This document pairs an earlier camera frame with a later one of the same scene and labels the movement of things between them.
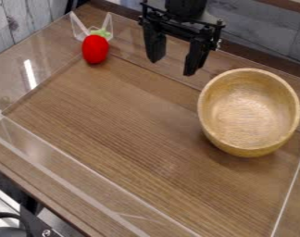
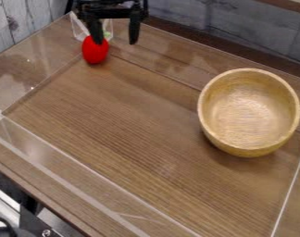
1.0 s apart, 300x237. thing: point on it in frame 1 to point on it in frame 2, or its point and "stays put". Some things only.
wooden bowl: [248, 109] stays put
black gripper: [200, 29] to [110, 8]
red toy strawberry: [95, 45] stays put
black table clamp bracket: [32, 226] stays put
